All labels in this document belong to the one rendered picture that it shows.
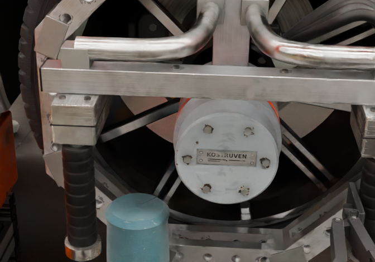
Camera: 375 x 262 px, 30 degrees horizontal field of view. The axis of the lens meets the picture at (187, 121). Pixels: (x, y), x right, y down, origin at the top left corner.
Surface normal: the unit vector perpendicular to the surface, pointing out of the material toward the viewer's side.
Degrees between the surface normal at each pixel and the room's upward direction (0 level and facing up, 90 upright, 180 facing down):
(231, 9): 90
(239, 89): 90
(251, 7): 26
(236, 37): 90
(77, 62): 90
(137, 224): 45
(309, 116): 0
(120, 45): 51
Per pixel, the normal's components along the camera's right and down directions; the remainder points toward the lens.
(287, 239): -0.69, -0.67
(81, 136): -0.07, 0.42
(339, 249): 0.01, -0.91
